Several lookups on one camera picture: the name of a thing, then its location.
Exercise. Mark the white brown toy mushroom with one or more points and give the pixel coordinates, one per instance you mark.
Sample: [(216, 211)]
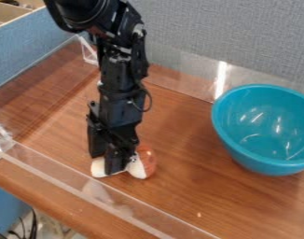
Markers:
[(141, 166)]

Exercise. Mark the wooden shelf box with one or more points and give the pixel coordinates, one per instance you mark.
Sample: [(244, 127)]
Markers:
[(13, 9)]

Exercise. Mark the blue plastic bowl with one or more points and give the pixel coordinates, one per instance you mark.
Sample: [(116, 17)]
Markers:
[(258, 121)]

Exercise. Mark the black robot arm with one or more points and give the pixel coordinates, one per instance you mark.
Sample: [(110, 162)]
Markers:
[(114, 24)]

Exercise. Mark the clear acrylic barrier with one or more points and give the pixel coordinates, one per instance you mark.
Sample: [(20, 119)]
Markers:
[(200, 197)]

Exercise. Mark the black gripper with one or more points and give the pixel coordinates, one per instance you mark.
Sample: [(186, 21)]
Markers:
[(112, 120)]

